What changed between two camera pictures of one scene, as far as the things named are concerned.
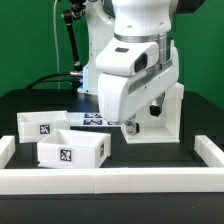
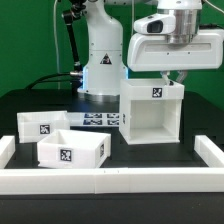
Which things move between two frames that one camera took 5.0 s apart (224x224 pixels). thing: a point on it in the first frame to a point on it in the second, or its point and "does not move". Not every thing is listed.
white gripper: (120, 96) to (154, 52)
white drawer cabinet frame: (164, 128) does not move
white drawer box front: (73, 149) does not move
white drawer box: (34, 126) does not move
